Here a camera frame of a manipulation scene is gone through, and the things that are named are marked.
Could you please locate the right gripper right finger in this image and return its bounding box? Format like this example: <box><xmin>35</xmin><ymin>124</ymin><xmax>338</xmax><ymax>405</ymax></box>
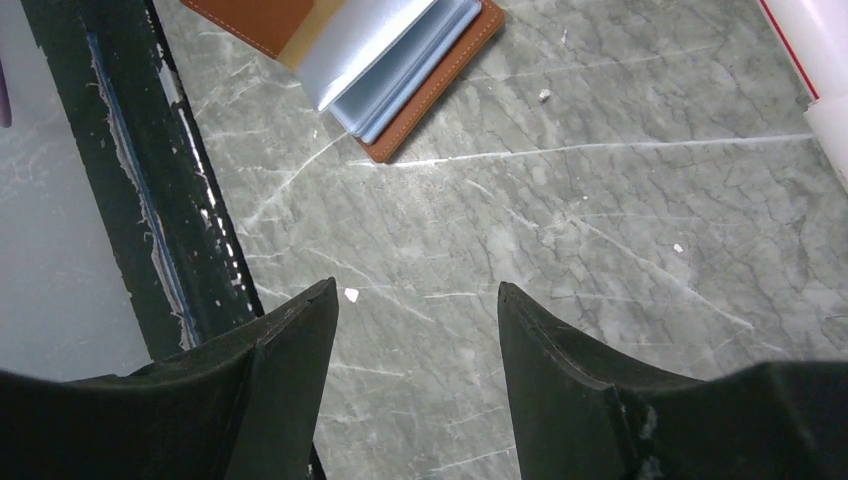
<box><xmin>497</xmin><ymin>282</ymin><xmax>847</xmax><ymax>479</ymax></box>

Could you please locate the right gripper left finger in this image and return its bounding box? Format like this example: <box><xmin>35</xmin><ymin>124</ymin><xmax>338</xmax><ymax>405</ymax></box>
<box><xmin>1</xmin><ymin>278</ymin><xmax>339</xmax><ymax>479</ymax></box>

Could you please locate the brown leather card holder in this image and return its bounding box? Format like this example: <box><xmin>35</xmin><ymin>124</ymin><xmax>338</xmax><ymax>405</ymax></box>
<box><xmin>186</xmin><ymin>0</ymin><xmax>505</xmax><ymax>163</ymax></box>

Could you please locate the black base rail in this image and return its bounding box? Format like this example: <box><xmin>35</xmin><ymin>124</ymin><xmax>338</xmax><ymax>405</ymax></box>
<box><xmin>23</xmin><ymin>1</ymin><xmax>263</xmax><ymax>360</ymax></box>

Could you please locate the white PVC pipe frame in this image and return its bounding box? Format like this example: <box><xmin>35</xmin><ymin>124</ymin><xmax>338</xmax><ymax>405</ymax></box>
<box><xmin>758</xmin><ymin>0</ymin><xmax>847</xmax><ymax>185</ymax></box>

